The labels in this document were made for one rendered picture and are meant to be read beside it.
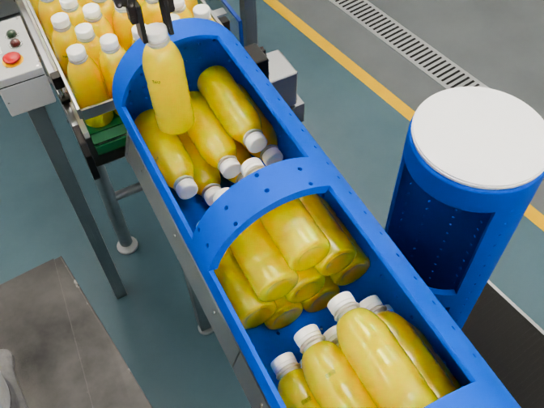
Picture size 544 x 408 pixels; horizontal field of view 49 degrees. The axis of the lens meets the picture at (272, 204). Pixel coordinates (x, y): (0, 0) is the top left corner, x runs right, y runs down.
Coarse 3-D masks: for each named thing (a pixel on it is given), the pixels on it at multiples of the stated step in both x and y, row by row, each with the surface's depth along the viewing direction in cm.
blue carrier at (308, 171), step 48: (192, 48) 118; (240, 48) 114; (144, 96) 121; (144, 144) 108; (288, 144) 117; (240, 192) 89; (288, 192) 87; (336, 192) 90; (192, 240) 95; (384, 240) 86; (384, 288) 100; (240, 336) 86; (288, 336) 103; (432, 336) 92; (480, 384) 72
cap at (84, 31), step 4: (80, 24) 132; (84, 24) 132; (88, 24) 132; (76, 28) 132; (80, 28) 132; (84, 28) 132; (88, 28) 132; (92, 28) 132; (76, 32) 131; (80, 32) 131; (84, 32) 131; (88, 32) 131; (92, 32) 132; (80, 36) 131; (84, 36) 131; (88, 36) 132
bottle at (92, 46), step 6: (96, 36) 135; (78, 42) 134; (84, 42) 132; (90, 42) 133; (96, 42) 134; (90, 48) 133; (96, 48) 134; (90, 54) 134; (96, 54) 135; (96, 60) 135; (108, 96) 144
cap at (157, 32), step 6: (150, 24) 99; (156, 24) 99; (162, 24) 99; (150, 30) 98; (156, 30) 98; (162, 30) 98; (150, 36) 97; (156, 36) 97; (162, 36) 98; (150, 42) 98; (156, 42) 98; (162, 42) 99
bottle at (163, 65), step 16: (144, 48) 101; (160, 48) 99; (176, 48) 102; (144, 64) 101; (160, 64) 100; (176, 64) 101; (160, 80) 102; (176, 80) 103; (160, 96) 105; (176, 96) 105; (160, 112) 108; (176, 112) 107; (192, 112) 111; (160, 128) 111; (176, 128) 110
